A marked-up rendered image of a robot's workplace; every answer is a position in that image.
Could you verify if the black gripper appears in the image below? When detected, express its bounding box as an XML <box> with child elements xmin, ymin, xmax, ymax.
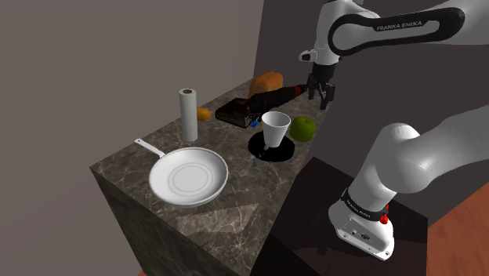
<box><xmin>306</xmin><ymin>63</ymin><xmax>337</xmax><ymax>111</ymax></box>

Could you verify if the green apple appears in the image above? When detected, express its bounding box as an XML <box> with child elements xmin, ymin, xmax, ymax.
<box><xmin>288</xmin><ymin>115</ymin><xmax>317</xmax><ymax>143</ymax></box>

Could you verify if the dark red bottle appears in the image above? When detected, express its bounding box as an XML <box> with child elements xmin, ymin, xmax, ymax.
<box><xmin>248</xmin><ymin>84</ymin><xmax>308</xmax><ymax>113</ymax></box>

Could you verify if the orange bread loaf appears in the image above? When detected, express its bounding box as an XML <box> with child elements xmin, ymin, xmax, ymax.
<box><xmin>248</xmin><ymin>70</ymin><xmax>284</xmax><ymax>100</ymax></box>

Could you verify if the white cup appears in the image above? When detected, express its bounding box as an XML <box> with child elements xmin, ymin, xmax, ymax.
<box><xmin>261</xmin><ymin>111</ymin><xmax>292</xmax><ymax>149</ymax></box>

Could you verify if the black round plate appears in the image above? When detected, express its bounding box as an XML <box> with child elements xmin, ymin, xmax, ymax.
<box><xmin>248</xmin><ymin>130</ymin><xmax>296</xmax><ymax>163</ymax></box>

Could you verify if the dark brown book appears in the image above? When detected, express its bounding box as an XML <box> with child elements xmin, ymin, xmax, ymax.
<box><xmin>214</xmin><ymin>97</ymin><xmax>262</xmax><ymax>129</ymax></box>

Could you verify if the dark robot stand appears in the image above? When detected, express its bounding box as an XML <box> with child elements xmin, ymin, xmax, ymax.
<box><xmin>250</xmin><ymin>156</ymin><xmax>429</xmax><ymax>276</ymax></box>

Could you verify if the white paper towel roll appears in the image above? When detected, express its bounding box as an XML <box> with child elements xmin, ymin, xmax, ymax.
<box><xmin>179</xmin><ymin>87</ymin><xmax>199</xmax><ymax>143</ymax></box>

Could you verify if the white frying pan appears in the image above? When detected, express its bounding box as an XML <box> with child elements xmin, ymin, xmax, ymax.
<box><xmin>133</xmin><ymin>137</ymin><xmax>230</xmax><ymax>209</ymax></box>

